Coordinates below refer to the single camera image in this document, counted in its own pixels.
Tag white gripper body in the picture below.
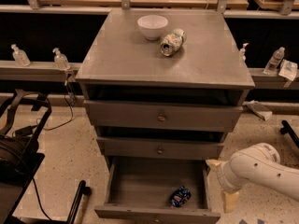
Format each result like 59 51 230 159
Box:
217 161 243 193

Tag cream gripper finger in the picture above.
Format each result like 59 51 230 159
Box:
206 159 222 170
222 191 239 213

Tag blue pepsi can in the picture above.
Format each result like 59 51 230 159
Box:
170 186 192 208

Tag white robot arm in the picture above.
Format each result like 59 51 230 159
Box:
206 143 299 213

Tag open bottom grey drawer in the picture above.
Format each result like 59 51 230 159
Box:
95 157 221 224

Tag grey drawer cabinet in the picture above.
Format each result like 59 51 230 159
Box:
75 8 256 224

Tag middle grey drawer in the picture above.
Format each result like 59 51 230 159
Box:
97 136 223 160

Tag top grey drawer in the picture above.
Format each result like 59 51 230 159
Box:
83 100 243 132

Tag green white soda can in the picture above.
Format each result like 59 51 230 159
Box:
160 28 186 57

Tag grey box on floor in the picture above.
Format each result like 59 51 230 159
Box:
245 101 273 121

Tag black chair leg right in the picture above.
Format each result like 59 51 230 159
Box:
280 120 299 148

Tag clear water bottle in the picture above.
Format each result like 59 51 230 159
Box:
263 47 285 75

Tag clear sanitizer bottle right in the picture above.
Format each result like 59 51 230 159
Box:
239 43 249 61

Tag clear sanitizer bottle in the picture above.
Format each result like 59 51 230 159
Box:
52 48 70 71
11 44 30 66
239 43 249 61

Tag white plastic packet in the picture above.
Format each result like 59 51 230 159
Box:
278 60 298 81

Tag white bowl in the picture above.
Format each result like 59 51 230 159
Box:
137 15 168 40

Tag clear sanitizer bottle far left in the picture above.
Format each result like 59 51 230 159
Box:
11 44 30 66

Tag black cable on floor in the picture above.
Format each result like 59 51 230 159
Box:
12 77 78 138

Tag black chair with straps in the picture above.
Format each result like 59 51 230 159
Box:
0 90 91 224

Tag grey metal ledge rail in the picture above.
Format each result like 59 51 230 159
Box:
0 60 299 90

